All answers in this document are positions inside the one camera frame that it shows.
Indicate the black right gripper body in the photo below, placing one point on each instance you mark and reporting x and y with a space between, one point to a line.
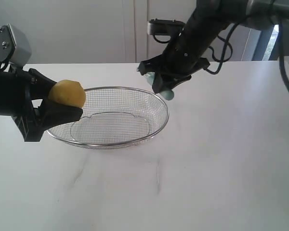
183 54

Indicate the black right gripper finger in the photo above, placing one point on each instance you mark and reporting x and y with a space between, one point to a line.
155 65
168 81

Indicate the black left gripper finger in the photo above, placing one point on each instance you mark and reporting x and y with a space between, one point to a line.
40 85
52 114

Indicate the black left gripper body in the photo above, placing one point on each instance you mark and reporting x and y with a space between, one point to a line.
16 102

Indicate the teal handled peeler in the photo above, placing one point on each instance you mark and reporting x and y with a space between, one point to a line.
166 93

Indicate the yellow lemon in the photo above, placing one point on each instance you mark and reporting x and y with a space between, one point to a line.
68 92

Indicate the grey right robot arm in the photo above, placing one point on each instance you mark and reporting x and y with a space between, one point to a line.
255 14

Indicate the white cabinet doors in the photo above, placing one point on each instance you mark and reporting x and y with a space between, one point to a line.
91 31

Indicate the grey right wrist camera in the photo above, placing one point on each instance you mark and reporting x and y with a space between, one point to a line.
159 27

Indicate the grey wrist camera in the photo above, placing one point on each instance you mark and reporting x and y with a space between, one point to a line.
14 46
159 27

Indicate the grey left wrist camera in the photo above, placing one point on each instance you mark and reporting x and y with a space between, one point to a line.
14 46

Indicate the metal wire mesh basket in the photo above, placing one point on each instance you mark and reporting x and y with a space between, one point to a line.
115 117

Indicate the dark window frame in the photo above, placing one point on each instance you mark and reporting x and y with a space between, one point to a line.
267 48

